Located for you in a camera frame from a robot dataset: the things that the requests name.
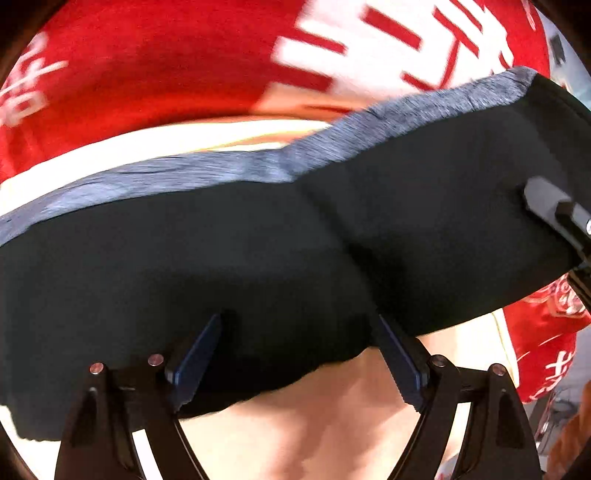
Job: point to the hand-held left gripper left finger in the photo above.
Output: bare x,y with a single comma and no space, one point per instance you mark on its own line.
194,360

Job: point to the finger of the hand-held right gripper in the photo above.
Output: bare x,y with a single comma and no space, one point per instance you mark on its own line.
549,203
582,288

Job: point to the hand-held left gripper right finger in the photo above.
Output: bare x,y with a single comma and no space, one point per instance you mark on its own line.
399,364

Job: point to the black pants blue floral stripe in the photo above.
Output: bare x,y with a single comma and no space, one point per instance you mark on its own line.
277,258

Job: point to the red printed blanket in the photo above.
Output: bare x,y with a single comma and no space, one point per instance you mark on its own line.
152,60

